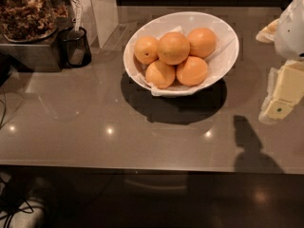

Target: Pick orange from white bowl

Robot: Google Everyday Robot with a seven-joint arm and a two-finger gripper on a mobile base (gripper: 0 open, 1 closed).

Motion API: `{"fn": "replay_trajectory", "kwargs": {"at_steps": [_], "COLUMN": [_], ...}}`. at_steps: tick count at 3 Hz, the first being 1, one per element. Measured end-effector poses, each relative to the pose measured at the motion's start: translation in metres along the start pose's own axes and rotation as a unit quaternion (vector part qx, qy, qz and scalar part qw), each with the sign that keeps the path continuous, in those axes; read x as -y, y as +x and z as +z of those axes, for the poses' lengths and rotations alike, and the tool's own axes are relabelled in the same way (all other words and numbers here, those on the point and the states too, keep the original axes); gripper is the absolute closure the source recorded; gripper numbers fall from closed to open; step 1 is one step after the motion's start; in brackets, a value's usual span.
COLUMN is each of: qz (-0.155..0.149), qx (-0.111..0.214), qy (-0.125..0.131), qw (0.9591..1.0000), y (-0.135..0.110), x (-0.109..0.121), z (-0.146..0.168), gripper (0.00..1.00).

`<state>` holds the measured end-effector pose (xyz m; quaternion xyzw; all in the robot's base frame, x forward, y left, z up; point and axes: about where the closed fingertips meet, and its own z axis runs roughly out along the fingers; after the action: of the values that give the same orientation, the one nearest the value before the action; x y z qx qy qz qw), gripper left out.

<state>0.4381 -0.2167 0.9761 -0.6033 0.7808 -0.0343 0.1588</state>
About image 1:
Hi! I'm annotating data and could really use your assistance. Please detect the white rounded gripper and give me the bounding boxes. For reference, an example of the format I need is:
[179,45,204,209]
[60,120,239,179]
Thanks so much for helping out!
[256,0,304,124]

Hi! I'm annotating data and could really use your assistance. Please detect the white oval bowl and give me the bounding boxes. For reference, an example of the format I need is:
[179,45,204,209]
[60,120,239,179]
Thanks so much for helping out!
[123,11,239,97]

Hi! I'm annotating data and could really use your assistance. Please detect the orange back right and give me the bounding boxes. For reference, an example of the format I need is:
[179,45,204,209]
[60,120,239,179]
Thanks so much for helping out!
[187,28,217,58]

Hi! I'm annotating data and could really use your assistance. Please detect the orange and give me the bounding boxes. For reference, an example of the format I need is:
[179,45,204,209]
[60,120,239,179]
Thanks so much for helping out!
[176,56,208,86]
[145,60,176,89]
[134,36,158,65]
[157,31,190,65]
[187,28,217,58]

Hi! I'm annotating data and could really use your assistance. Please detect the orange front right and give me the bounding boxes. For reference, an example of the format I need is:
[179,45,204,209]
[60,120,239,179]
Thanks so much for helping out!
[176,56,208,86]

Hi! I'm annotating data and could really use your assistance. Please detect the orange top centre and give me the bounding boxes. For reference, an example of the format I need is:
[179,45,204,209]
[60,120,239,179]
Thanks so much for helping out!
[157,31,190,65]

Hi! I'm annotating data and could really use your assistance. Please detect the orange front left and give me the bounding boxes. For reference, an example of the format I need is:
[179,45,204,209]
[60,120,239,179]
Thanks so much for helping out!
[145,60,176,89]

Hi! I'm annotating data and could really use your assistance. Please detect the orange far left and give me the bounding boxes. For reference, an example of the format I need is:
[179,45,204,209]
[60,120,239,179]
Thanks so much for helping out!
[134,36,158,65]

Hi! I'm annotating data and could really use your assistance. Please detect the black mesh cup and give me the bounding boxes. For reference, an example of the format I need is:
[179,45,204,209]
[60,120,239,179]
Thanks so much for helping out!
[58,27,91,67]

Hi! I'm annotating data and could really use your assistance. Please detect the white utensil in cup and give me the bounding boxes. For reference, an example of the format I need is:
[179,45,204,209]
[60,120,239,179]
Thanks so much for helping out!
[69,0,83,39]

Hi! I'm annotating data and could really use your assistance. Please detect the dark metal box stand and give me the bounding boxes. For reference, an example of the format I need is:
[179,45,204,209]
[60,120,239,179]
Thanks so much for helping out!
[0,18,73,72]

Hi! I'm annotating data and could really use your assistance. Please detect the thin cable at left edge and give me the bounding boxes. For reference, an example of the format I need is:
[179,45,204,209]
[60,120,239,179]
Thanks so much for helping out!
[0,87,8,128]

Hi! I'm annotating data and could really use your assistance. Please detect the black cables on floor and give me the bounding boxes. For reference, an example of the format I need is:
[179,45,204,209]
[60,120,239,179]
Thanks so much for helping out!
[0,174,36,228]

